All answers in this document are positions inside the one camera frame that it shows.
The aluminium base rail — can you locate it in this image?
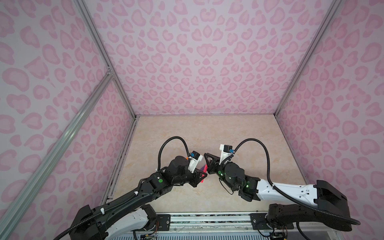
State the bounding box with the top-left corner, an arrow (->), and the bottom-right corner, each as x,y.
80,211 -> 346,240

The diagonal aluminium frame bar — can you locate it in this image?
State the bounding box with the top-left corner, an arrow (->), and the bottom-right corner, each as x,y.
1,72 -> 115,240

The pink pen group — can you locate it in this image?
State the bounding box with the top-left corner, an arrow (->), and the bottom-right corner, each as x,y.
199,165 -> 208,183

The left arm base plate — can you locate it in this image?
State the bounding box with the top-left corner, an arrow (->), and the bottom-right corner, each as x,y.
136,214 -> 171,232

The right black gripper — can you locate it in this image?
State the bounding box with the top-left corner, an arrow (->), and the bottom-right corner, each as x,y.
201,155 -> 238,192

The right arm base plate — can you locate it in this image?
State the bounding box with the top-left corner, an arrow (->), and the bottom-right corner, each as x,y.
250,213 -> 272,231

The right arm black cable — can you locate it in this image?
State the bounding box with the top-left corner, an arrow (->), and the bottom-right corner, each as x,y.
232,138 -> 361,226

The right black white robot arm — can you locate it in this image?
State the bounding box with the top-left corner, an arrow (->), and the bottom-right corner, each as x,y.
204,153 -> 360,232

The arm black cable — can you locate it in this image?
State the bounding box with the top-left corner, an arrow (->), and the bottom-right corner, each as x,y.
53,136 -> 192,240
232,138 -> 361,226

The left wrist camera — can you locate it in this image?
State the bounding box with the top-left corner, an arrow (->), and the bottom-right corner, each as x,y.
188,151 -> 203,174

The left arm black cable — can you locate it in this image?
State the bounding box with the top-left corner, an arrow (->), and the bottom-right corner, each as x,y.
53,136 -> 192,240

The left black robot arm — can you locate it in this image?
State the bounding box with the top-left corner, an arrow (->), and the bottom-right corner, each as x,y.
69,156 -> 207,240

